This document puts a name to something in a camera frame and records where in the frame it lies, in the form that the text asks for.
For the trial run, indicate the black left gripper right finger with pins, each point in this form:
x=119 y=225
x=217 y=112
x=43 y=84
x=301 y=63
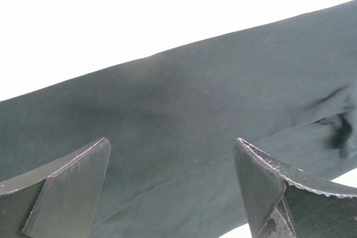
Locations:
x=281 y=200

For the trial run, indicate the black t shirt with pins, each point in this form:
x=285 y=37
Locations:
x=288 y=87

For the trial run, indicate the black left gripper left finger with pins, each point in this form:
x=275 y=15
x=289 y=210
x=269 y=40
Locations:
x=58 y=199

